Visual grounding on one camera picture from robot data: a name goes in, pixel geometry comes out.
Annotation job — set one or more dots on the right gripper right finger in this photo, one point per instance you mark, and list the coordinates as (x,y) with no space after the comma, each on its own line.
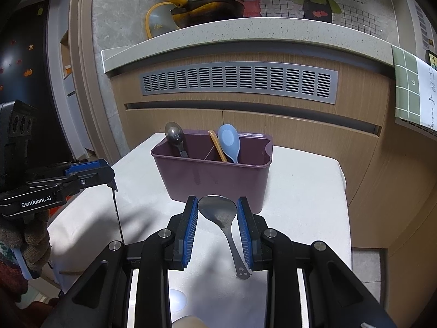
(251,226)

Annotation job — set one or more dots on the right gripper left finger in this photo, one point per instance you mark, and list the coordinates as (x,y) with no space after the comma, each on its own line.
(183,228)

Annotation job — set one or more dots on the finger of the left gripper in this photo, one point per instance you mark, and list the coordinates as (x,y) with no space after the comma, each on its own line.
(95,177)
(100,166)

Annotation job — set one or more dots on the long steel spoon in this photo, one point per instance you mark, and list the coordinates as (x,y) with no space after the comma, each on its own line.
(222,211)

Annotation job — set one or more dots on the dark steel spoon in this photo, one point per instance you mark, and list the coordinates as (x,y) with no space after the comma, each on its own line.
(175,137)

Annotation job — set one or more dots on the blue plastic spoon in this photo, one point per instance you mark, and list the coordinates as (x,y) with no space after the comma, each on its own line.
(229,141)

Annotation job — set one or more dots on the brown wooden spoon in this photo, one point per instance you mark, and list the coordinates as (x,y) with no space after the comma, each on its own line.
(217,145)

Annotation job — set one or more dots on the small shovel spoon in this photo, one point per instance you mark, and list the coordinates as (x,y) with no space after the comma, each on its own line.
(114,190)

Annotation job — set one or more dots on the white plastic spoon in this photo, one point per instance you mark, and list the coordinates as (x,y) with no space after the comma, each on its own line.
(178,300)

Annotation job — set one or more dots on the person left hand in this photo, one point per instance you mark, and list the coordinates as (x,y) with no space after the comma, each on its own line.
(28,233)

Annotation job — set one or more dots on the white tablecloth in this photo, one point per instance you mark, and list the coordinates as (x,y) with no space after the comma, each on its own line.
(305,199)

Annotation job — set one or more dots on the purple plastic utensil holder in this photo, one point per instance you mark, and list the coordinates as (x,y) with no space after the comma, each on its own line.
(203,173)

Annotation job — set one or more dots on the yellow rimmed glass lid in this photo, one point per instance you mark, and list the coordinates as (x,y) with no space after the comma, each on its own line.
(159,21)

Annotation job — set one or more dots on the grey ventilation grille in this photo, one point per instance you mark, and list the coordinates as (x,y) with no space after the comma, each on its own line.
(266,78)

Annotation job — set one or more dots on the grey stone countertop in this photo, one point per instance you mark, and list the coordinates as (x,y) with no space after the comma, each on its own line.
(263,29)

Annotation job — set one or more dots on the green checked towel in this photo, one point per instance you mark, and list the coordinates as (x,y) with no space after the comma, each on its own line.
(415,90)

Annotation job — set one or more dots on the black pan yellow handle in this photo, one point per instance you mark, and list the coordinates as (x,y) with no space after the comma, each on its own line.
(188,13)

